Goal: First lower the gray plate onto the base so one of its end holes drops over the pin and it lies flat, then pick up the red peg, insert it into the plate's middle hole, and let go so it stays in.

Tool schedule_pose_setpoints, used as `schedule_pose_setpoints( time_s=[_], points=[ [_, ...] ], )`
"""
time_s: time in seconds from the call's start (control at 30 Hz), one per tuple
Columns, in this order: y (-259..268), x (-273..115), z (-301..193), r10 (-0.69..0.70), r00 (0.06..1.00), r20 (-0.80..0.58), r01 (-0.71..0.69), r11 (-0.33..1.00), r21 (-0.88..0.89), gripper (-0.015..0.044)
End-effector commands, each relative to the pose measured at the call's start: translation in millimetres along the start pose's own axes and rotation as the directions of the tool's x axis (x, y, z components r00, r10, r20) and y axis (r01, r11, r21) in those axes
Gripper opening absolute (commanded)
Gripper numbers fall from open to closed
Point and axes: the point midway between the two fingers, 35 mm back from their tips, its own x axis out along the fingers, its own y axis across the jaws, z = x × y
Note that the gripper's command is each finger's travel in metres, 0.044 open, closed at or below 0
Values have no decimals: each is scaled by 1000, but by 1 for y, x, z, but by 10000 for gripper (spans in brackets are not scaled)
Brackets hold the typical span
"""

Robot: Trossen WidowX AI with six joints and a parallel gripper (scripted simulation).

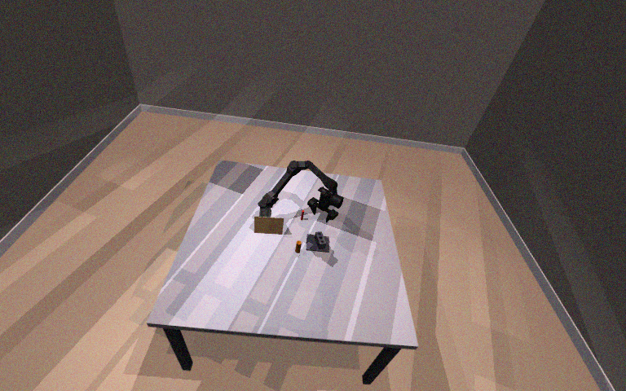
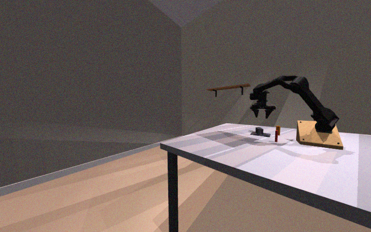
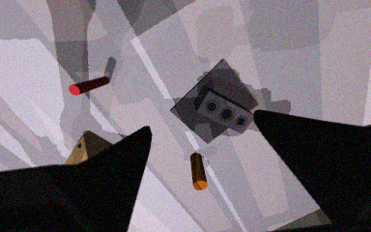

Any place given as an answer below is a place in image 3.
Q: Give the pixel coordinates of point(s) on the dark red peg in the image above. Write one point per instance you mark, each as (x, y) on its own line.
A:
(85, 86)

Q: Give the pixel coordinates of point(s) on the brown cylinder with orange end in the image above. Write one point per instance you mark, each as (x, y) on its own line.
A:
(198, 173)

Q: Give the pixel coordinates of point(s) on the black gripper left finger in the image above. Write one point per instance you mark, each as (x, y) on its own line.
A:
(99, 192)

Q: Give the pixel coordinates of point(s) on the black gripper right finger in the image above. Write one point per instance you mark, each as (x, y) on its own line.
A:
(331, 160)

